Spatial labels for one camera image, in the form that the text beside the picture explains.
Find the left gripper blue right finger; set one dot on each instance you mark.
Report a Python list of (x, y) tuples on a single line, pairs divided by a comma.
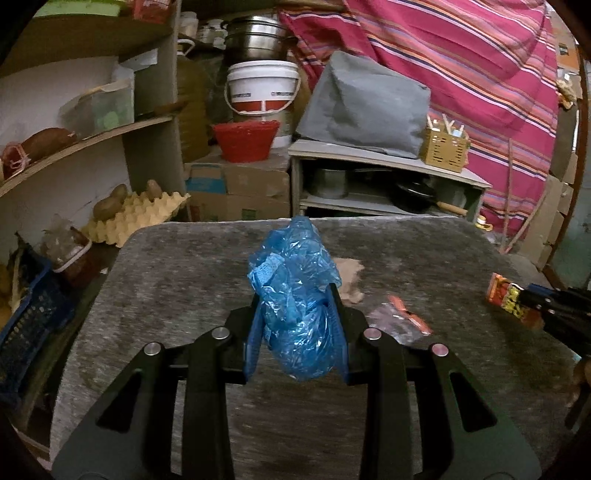
[(427, 415)]

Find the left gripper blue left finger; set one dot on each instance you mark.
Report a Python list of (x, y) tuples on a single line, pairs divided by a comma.
[(164, 416)]

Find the red clear snack wrapper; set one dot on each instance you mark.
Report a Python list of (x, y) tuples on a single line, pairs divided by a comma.
[(393, 318)]

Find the blue plastic bag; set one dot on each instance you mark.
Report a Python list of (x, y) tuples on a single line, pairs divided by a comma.
[(291, 273)]

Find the colourful snack wrapper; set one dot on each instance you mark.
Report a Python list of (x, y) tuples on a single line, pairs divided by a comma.
[(504, 293)]

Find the yellow-label oil bottle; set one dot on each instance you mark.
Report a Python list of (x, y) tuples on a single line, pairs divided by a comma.
[(483, 224)]

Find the blue plastic crate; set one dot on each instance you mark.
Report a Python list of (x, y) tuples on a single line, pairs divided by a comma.
[(28, 327)]

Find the brown crumpled paper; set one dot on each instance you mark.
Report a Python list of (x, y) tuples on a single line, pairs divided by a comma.
[(350, 271)]

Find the black frying pan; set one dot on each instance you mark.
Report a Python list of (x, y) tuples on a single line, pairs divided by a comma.
[(419, 198)]

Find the tan perforated utensil holder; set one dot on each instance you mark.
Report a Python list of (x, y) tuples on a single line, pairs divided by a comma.
[(446, 144)]

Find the yellow egg tray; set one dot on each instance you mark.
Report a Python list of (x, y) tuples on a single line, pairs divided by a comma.
[(137, 212)]

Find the brown potato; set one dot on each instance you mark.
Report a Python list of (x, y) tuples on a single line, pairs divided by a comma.
[(109, 206)]

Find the red striped hanging cloth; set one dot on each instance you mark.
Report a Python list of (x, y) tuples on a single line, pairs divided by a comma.
[(490, 65)]

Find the large cardboard box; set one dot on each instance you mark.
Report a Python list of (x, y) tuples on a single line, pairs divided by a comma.
[(224, 191)]

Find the grey low shelf unit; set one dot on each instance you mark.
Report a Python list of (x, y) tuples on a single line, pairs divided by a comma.
[(333, 180)]

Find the grey fabric cover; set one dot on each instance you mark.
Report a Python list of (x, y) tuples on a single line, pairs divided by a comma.
[(360, 103)]

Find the red plastic basket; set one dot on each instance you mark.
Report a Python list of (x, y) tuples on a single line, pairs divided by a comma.
[(247, 141)]

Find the clear plastic container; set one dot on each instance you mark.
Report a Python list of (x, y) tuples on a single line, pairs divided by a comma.
[(99, 110)]

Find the large amber oil jug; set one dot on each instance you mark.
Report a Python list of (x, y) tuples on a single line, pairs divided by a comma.
[(194, 126)]

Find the white plastic bucket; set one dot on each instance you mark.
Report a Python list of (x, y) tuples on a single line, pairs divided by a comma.
[(264, 90)]

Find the steel cooking pot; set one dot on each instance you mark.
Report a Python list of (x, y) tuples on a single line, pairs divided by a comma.
[(256, 37)]

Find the green plastic tray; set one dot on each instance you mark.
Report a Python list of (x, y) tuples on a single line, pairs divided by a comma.
[(109, 8)]

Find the wooden wall shelf unit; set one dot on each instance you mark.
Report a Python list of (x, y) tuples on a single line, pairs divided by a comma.
[(109, 80)]

